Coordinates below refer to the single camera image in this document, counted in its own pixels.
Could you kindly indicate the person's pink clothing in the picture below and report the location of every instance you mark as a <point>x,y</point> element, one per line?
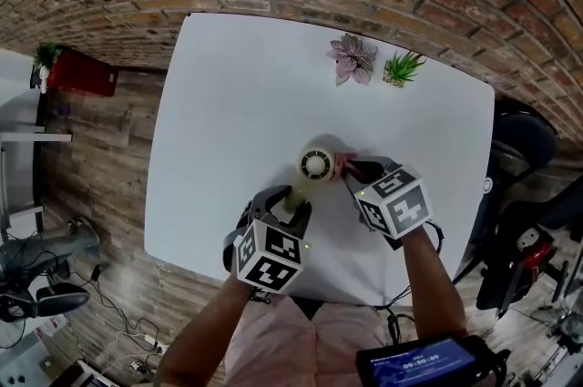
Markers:
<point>282,344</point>

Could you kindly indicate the small white figure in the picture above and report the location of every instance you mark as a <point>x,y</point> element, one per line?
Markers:
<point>43,80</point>

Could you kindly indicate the pink wiping cloth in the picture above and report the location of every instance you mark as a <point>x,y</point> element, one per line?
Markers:
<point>344,162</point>

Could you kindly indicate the purple-leaved potted plant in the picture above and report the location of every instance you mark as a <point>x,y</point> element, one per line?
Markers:
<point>350,59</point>

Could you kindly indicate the small bushy green plant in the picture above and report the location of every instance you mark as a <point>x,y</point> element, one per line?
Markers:
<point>46,55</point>

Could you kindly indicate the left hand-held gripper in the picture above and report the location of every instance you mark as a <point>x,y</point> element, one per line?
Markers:
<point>268,257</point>

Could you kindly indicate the person's right forearm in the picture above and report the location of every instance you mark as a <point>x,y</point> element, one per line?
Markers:
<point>432,285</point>

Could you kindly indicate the black office chair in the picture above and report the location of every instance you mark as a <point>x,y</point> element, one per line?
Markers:
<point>501,276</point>

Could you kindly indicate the green spiky potted plant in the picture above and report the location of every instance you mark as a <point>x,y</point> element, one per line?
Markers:
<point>401,68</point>

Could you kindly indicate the red and white toy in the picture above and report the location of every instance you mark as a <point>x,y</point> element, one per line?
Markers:
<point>535,246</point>

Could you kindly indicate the person's left forearm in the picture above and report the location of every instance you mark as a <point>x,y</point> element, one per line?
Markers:
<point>205,330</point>

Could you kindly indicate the black wrist-worn phone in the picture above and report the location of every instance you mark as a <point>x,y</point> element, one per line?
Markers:
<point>410,362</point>

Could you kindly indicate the red box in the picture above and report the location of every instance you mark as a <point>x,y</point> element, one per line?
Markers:
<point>82,73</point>

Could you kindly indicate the black padded chair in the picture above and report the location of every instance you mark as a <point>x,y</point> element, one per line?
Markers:
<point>59,301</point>

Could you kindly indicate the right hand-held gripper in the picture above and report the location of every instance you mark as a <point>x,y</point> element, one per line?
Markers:
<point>396,203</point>

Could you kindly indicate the white side table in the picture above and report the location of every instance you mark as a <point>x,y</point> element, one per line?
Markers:
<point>27,137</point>

